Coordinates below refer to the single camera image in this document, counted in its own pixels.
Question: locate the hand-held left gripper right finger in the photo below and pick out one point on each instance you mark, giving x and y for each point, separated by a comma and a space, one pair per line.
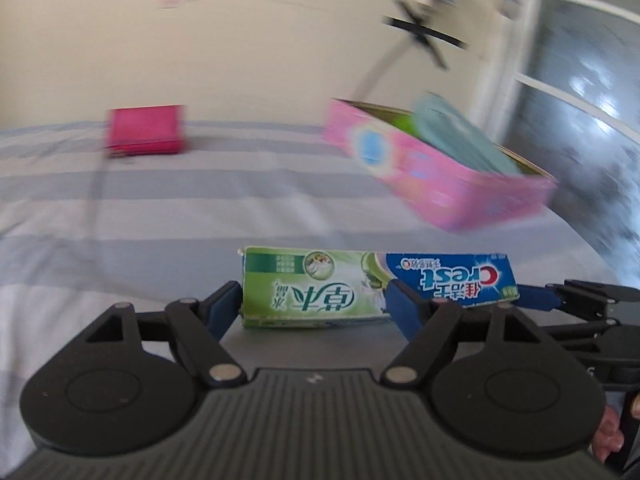
406, 312

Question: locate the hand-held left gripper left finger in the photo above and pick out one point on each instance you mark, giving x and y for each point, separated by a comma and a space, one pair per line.
224, 310

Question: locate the green packet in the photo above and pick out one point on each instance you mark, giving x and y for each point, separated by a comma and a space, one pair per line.
401, 122

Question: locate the teal pouch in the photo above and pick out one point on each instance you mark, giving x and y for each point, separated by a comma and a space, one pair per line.
460, 135

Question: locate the white window frame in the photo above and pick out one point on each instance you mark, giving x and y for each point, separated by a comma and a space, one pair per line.
505, 60

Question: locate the pink cardboard box container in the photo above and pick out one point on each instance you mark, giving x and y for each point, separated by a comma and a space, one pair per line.
440, 187

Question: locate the green and blue toothpaste box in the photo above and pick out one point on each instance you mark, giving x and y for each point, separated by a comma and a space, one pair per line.
310, 280

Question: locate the small magenta box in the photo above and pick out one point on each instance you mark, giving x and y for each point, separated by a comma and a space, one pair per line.
145, 130

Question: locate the grey striped bed sheet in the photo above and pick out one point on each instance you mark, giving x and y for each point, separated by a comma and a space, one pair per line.
150, 210

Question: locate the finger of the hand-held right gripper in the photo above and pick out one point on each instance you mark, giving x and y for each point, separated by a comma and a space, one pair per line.
580, 332
537, 297

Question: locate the person's right hand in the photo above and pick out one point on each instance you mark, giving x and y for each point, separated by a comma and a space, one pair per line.
611, 437

